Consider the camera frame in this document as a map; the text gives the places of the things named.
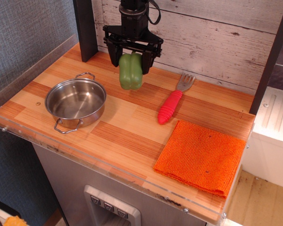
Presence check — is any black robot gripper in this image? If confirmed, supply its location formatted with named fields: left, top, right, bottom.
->
left=103, top=9, right=163, bottom=75

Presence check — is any green toy bell pepper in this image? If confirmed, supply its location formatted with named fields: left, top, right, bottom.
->
left=119, top=51, right=143, bottom=90

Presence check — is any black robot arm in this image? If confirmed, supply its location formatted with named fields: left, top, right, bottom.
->
left=103, top=0, right=164, bottom=74

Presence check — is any stainless steel pot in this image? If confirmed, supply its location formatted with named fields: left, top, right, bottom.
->
left=44, top=72, right=107, bottom=134

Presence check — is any orange folded cloth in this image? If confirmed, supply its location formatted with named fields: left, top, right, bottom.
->
left=153, top=120, right=246, bottom=198

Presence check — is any grey toy fridge cabinet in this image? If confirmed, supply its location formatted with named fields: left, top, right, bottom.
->
left=33, top=145, right=205, bottom=226

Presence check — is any white toy sink unit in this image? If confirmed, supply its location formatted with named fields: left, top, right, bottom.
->
left=242, top=87, right=283, bottom=187

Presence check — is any yellow black object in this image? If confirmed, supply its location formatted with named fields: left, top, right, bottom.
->
left=0, top=216, right=28, bottom=226

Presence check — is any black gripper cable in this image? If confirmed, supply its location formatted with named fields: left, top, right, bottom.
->
left=146, top=0, right=161, bottom=25

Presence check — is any dark left shelf post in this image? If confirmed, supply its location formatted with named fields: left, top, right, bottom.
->
left=73, top=0, right=98, bottom=62

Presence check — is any dark shelf post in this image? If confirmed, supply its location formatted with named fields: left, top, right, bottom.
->
left=73, top=0, right=98, bottom=62
left=249, top=17, right=283, bottom=115

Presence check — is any red handled toy fork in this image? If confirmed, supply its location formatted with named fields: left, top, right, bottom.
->
left=158, top=74, right=195, bottom=125

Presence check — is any clear acrylic guard rail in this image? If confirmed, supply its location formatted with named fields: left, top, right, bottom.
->
left=0, top=110, right=227, bottom=226

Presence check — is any dark right shelf post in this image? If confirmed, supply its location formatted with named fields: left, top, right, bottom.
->
left=249, top=17, right=283, bottom=115

